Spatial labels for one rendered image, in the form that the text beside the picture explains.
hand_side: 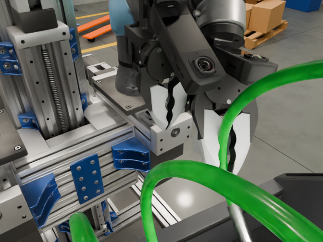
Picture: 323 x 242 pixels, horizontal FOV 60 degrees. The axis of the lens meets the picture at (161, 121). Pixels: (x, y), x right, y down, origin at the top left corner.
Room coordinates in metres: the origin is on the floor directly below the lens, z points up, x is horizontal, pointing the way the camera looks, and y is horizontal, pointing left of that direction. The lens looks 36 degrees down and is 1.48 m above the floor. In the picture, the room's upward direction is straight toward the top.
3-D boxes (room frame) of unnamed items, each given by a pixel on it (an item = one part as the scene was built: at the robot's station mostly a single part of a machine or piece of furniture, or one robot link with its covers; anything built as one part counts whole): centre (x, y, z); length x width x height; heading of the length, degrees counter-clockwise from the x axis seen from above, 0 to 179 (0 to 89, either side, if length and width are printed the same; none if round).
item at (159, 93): (0.36, 0.02, 1.25); 0.06 x 0.03 x 0.09; 27
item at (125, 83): (0.81, 0.08, 1.09); 0.15 x 0.15 x 0.10
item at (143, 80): (0.34, 0.01, 1.30); 0.05 x 0.02 x 0.09; 117
